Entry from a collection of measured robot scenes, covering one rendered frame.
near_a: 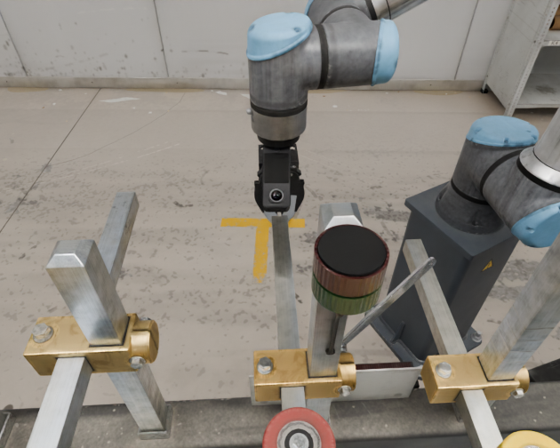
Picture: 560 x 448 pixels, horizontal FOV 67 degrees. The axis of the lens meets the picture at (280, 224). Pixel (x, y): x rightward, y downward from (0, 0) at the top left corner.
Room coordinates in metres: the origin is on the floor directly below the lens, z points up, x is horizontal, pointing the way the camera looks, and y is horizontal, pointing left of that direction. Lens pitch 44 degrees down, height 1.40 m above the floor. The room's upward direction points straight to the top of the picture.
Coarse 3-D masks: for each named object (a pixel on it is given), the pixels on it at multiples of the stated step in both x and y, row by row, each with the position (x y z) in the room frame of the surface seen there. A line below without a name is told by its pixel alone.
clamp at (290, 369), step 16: (256, 352) 0.29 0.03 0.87; (272, 352) 0.29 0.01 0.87; (288, 352) 0.29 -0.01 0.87; (304, 352) 0.29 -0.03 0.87; (256, 368) 0.27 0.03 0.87; (288, 368) 0.27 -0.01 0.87; (304, 368) 0.27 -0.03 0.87; (352, 368) 0.27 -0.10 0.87; (256, 384) 0.25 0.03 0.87; (272, 384) 0.25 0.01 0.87; (288, 384) 0.25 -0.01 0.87; (304, 384) 0.25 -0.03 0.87; (320, 384) 0.25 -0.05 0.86; (336, 384) 0.25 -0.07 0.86; (352, 384) 0.26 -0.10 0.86; (256, 400) 0.25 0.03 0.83; (272, 400) 0.25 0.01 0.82
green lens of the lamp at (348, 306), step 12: (312, 276) 0.23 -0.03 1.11; (312, 288) 0.22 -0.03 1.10; (324, 288) 0.21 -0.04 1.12; (324, 300) 0.21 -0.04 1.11; (336, 300) 0.20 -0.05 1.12; (348, 300) 0.20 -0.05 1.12; (360, 300) 0.20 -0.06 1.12; (372, 300) 0.21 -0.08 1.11; (336, 312) 0.20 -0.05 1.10; (348, 312) 0.20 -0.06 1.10; (360, 312) 0.20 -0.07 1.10
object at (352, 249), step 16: (320, 240) 0.24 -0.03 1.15; (336, 240) 0.24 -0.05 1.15; (352, 240) 0.24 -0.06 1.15; (368, 240) 0.24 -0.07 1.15; (320, 256) 0.22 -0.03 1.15; (336, 256) 0.22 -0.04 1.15; (352, 256) 0.22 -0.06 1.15; (368, 256) 0.22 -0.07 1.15; (384, 256) 0.22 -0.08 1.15; (352, 272) 0.21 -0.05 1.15; (368, 272) 0.21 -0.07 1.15; (336, 320) 0.25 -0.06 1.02
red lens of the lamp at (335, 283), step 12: (384, 264) 0.22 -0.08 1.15; (324, 276) 0.21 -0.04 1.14; (336, 276) 0.20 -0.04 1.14; (348, 276) 0.20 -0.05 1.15; (372, 276) 0.20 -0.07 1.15; (384, 276) 0.22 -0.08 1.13; (336, 288) 0.20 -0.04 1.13; (348, 288) 0.20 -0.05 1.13; (360, 288) 0.20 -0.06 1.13; (372, 288) 0.20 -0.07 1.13
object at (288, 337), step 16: (272, 224) 0.56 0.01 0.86; (272, 240) 0.54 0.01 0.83; (288, 240) 0.52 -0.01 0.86; (288, 256) 0.48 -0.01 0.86; (288, 272) 0.44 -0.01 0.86; (288, 288) 0.41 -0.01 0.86; (288, 304) 0.38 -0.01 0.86; (288, 320) 0.35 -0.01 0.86; (288, 336) 0.33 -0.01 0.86; (288, 400) 0.23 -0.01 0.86; (304, 400) 0.23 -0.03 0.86
